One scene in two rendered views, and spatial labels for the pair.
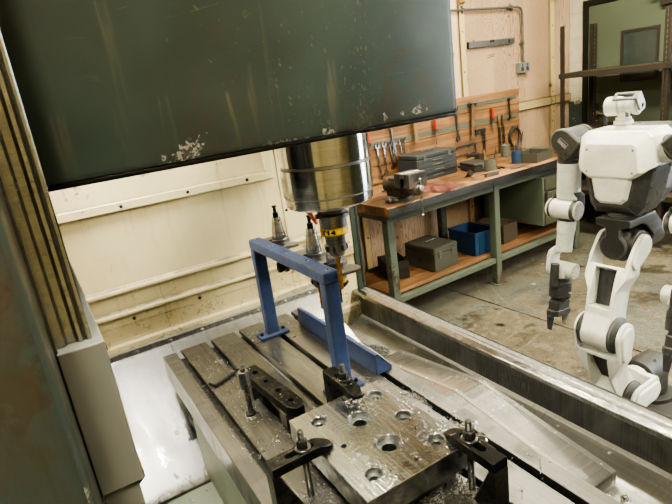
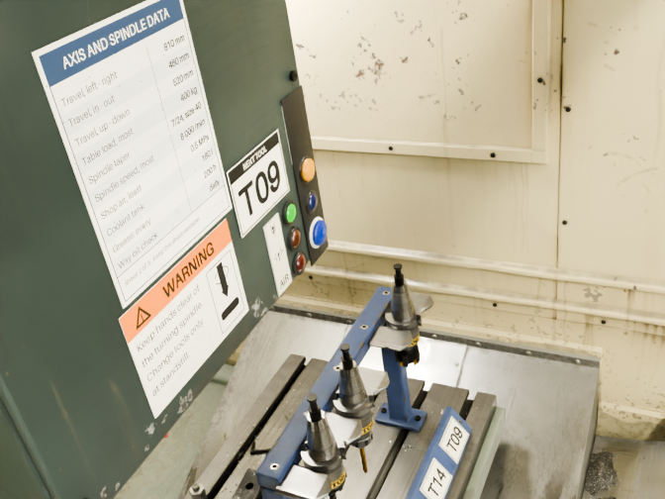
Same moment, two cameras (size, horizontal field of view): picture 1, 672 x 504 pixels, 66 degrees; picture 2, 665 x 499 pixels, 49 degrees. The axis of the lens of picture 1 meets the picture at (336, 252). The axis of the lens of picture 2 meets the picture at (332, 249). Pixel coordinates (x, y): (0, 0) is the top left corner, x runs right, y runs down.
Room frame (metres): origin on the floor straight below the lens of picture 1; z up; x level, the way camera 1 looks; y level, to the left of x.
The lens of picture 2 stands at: (0.91, -0.67, 2.02)
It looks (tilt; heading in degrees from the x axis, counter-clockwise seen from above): 31 degrees down; 59
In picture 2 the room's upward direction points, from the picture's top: 9 degrees counter-clockwise
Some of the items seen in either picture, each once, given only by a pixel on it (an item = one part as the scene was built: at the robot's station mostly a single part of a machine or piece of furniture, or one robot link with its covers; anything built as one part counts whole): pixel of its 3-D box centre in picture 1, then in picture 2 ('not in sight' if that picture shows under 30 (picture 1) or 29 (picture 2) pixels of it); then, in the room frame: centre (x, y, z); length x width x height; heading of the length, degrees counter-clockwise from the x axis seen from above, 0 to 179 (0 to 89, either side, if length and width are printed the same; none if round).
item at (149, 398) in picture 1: (257, 388); (362, 467); (1.49, 0.31, 0.75); 0.89 x 0.70 x 0.26; 119
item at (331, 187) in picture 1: (325, 168); not in sight; (0.92, 0.00, 1.50); 0.16 x 0.16 x 0.12
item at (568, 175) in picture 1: (567, 190); not in sight; (2.05, -0.96, 1.12); 0.13 x 0.12 x 0.22; 33
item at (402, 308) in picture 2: (277, 227); (401, 298); (1.54, 0.17, 1.26); 0.04 x 0.04 x 0.07
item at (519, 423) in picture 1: (447, 414); not in sight; (1.29, -0.26, 0.70); 0.90 x 0.30 x 0.16; 29
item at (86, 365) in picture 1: (110, 442); not in sight; (0.70, 0.39, 1.16); 0.48 x 0.05 x 0.51; 29
